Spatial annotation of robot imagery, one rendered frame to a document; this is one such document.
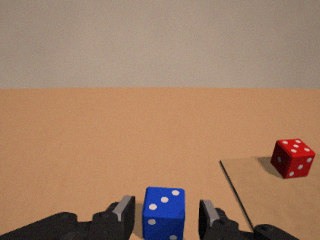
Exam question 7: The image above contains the tan square mat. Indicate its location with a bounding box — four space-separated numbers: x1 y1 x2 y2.
220 154 320 240

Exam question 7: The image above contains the red die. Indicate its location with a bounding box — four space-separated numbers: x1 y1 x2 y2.
270 139 315 179

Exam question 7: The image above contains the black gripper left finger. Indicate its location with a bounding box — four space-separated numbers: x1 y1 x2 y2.
0 195 135 240

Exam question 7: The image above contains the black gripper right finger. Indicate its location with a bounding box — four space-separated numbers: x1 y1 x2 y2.
198 200 300 240

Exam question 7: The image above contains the blue die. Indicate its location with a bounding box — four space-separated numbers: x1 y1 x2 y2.
142 187 185 240

